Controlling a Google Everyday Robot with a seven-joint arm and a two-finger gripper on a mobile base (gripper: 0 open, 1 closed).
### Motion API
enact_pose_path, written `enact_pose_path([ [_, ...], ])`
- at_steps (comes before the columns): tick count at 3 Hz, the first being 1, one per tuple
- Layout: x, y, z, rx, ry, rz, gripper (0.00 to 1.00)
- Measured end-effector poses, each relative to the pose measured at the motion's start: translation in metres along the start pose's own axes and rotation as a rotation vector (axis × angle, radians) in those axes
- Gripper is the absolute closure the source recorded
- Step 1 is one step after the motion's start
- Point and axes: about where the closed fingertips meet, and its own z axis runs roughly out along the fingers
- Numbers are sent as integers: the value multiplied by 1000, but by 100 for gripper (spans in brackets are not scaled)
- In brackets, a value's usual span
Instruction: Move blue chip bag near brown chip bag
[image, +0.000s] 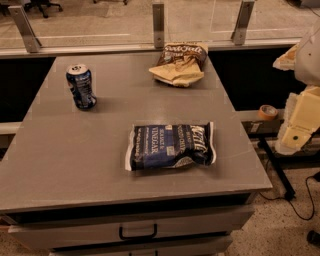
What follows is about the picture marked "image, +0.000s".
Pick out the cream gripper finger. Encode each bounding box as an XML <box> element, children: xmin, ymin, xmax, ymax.
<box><xmin>275</xmin><ymin>86</ymin><xmax>320</xmax><ymax>155</ymax></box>
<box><xmin>273</xmin><ymin>44</ymin><xmax>299</xmax><ymax>71</ymax></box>

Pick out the blue chip bag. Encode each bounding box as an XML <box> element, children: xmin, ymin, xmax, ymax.
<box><xmin>125</xmin><ymin>122</ymin><xmax>216</xmax><ymax>171</ymax></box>

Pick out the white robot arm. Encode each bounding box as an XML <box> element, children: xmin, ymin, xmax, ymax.
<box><xmin>273</xmin><ymin>20</ymin><xmax>320</xmax><ymax>155</ymax></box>

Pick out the brown chip bag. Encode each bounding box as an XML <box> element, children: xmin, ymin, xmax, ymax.
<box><xmin>149</xmin><ymin>42</ymin><xmax>208</xmax><ymax>88</ymax></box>

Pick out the roll of tape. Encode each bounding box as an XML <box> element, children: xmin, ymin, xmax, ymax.
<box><xmin>258</xmin><ymin>105</ymin><xmax>278</xmax><ymax>121</ymax></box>

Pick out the black table leg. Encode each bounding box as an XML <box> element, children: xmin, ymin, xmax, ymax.
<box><xmin>258</xmin><ymin>137</ymin><xmax>295</xmax><ymax>201</ymax></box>

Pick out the grey lower drawer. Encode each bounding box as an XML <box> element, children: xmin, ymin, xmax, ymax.
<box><xmin>49</xmin><ymin>236</ymin><xmax>232</xmax><ymax>256</ymax></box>

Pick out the grey drawer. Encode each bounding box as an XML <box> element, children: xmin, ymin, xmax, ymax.
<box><xmin>49</xmin><ymin>236</ymin><xmax>232</xmax><ymax>256</ymax></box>
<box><xmin>9</xmin><ymin>205</ymin><xmax>254</xmax><ymax>249</ymax></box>

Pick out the blue soda can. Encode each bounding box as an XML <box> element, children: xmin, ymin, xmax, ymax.
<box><xmin>66</xmin><ymin>64</ymin><xmax>97</xmax><ymax>110</ymax></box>

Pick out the black office chair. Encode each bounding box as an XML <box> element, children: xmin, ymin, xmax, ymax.
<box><xmin>24</xmin><ymin>0</ymin><xmax>63</xmax><ymax>19</ymax></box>

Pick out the grey upper drawer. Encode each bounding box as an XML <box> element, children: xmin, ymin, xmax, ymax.
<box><xmin>9</xmin><ymin>205</ymin><xmax>254</xmax><ymax>249</ymax></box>

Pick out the right metal railing bracket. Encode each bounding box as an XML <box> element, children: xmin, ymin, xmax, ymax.
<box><xmin>231</xmin><ymin>0</ymin><xmax>255</xmax><ymax>45</ymax></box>

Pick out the metal railing bracket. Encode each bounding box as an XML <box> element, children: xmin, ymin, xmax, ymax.
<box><xmin>152</xmin><ymin>3</ymin><xmax>164</xmax><ymax>48</ymax></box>
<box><xmin>231</xmin><ymin>0</ymin><xmax>255</xmax><ymax>45</ymax></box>
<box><xmin>8</xmin><ymin>5</ymin><xmax>42</xmax><ymax>53</ymax></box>

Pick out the black floor cable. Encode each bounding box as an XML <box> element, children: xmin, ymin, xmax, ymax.
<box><xmin>259</xmin><ymin>171</ymin><xmax>320</xmax><ymax>222</ymax></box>

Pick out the middle metal railing bracket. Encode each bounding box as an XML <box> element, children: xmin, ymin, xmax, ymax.
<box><xmin>152</xmin><ymin>3</ymin><xmax>164</xmax><ymax>48</ymax></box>

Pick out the black drawer handle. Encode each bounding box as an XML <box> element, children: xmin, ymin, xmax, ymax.
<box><xmin>118</xmin><ymin>224</ymin><xmax>158</xmax><ymax>241</ymax></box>

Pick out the left metal railing bracket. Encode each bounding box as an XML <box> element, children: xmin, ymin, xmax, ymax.
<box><xmin>8</xmin><ymin>5</ymin><xmax>42</xmax><ymax>53</ymax></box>

